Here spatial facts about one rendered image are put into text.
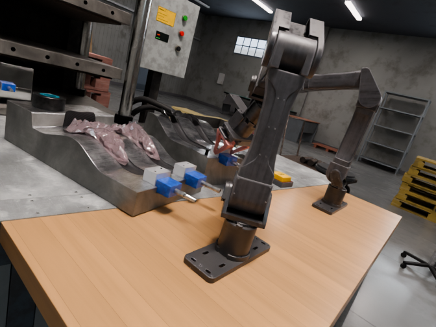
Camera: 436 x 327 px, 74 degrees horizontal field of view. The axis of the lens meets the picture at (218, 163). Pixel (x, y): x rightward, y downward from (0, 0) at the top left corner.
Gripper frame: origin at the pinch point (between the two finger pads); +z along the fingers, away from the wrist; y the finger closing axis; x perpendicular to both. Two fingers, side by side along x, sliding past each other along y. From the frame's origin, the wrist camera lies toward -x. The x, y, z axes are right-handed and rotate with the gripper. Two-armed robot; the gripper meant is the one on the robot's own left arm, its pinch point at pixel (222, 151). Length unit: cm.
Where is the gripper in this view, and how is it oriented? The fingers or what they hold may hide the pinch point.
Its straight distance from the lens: 89.3
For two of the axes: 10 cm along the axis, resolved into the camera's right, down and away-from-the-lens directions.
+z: -5.5, 6.2, 5.5
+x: 4.4, 7.8, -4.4
